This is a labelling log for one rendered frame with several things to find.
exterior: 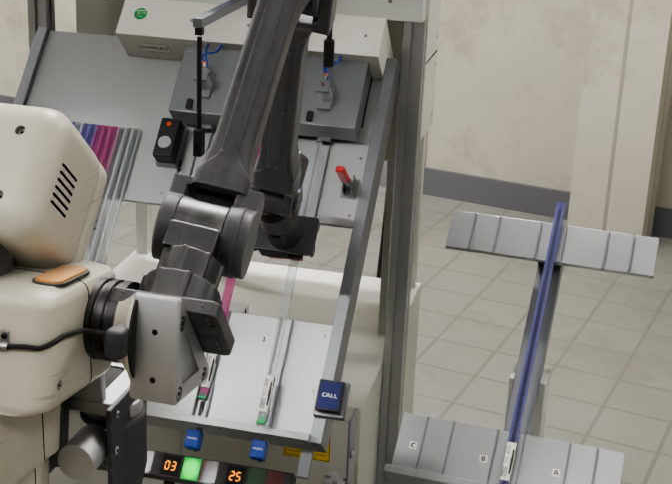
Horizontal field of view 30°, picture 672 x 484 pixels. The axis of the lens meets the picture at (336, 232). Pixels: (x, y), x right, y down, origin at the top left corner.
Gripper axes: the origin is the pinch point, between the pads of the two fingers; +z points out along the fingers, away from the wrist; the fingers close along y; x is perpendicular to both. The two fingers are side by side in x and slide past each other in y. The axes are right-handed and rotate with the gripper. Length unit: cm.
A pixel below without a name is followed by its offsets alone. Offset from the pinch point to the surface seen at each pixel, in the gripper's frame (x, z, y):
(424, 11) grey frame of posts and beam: -48, -1, -15
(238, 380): 21.8, 3.8, 6.1
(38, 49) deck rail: -36, 3, 58
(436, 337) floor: -52, 201, -1
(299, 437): 30.2, 1.6, -6.3
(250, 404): 25.5, 3.8, 3.3
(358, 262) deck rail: -1.3, 3.9, -10.1
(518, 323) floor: -66, 216, -26
